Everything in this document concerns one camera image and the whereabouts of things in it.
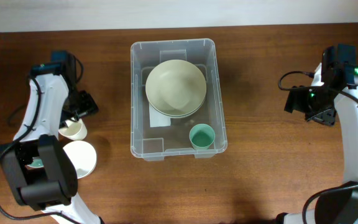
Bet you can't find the mint green cup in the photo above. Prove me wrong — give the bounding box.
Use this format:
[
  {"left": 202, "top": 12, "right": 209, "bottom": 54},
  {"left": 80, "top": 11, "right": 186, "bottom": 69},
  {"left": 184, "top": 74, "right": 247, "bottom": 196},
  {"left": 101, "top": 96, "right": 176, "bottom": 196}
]
[{"left": 189, "top": 124, "right": 216, "bottom": 150}]

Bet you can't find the white small bowl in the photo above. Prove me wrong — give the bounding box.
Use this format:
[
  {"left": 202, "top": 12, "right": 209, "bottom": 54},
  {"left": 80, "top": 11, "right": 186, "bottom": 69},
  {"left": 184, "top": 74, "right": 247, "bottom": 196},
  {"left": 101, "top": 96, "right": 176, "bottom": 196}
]
[{"left": 63, "top": 141, "right": 97, "bottom": 179}]

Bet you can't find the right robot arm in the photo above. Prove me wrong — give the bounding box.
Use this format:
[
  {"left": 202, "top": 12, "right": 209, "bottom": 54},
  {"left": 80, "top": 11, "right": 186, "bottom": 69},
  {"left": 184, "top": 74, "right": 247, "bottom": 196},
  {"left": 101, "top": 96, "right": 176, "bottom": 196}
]
[{"left": 275, "top": 44, "right": 358, "bottom": 223}]

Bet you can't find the cream white cup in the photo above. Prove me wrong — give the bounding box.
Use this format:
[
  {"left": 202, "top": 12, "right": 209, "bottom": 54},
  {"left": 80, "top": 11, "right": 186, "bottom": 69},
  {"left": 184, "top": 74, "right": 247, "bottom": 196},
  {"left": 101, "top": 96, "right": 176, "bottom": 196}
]
[{"left": 58, "top": 119, "right": 88, "bottom": 141}]

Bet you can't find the white paper label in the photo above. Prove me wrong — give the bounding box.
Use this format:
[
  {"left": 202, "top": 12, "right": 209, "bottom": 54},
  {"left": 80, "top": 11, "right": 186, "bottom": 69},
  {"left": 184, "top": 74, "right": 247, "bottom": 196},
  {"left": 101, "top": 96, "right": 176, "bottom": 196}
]
[{"left": 149, "top": 104, "right": 171, "bottom": 128}]

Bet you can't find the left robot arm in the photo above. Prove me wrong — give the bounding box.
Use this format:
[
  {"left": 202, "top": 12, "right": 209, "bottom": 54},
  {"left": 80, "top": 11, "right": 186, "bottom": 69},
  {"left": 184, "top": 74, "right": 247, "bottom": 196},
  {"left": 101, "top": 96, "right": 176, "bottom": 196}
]
[{"left": 0, "top": 62, "right": 103, "bottom": 223}]

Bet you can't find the clear plastic storage container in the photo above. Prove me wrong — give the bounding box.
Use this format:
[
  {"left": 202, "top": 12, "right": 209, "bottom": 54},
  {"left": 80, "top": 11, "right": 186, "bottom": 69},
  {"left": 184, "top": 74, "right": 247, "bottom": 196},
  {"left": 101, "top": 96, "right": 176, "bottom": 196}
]
[{"left": 131, "top": 39, "right": 228, "bottom": 161}]

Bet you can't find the cream white bowl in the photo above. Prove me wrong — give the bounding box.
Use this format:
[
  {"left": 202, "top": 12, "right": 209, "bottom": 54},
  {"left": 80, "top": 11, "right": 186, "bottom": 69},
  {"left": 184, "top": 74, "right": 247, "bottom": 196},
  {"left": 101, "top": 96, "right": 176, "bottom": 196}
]
[{"left": 145, "top": 59, "right": 208, "bottom": 117}]

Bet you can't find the beige bowl in container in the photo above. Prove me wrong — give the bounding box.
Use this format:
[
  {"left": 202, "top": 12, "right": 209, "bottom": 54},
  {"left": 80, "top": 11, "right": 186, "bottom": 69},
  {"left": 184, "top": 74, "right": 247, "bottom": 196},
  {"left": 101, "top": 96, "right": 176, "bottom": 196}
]
[{"left": 147, "top": 93, "right": 206, "bottom": 118}]

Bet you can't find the small teal bowl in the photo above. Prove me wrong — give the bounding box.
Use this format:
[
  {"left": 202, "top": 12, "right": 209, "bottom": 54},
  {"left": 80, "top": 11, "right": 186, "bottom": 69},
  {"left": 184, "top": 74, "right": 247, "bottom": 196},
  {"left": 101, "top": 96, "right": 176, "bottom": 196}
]
[{"left": 27, "top": 158, "right": 44, "bottom": 169}]

